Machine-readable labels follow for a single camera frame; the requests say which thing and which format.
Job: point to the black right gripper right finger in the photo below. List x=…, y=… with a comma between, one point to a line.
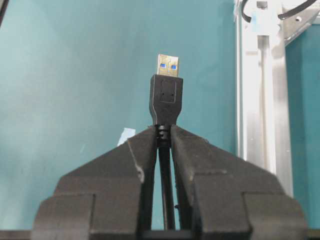
x=223, y=197

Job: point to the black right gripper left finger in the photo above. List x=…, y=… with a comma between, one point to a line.
x=108, y=198

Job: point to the square aluminium profile frame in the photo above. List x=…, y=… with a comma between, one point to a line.
x=263, y=29

